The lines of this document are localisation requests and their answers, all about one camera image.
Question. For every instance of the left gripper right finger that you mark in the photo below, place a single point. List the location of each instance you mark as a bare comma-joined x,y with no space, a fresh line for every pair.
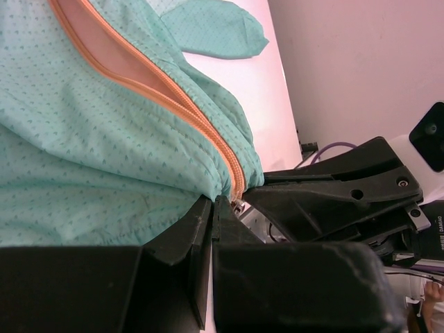
296,287

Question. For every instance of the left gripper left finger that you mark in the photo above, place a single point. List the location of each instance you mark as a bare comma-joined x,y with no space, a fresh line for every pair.
160,286

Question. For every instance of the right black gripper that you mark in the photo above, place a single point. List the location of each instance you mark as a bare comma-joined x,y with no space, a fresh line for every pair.
315,201

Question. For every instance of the silver zipper slider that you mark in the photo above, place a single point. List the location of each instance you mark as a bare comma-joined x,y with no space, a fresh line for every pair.
238,206

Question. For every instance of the orange and teal jacket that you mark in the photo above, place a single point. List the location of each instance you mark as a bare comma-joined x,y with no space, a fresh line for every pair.
108,134

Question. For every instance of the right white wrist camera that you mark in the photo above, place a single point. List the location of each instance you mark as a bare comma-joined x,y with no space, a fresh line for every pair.
421,151

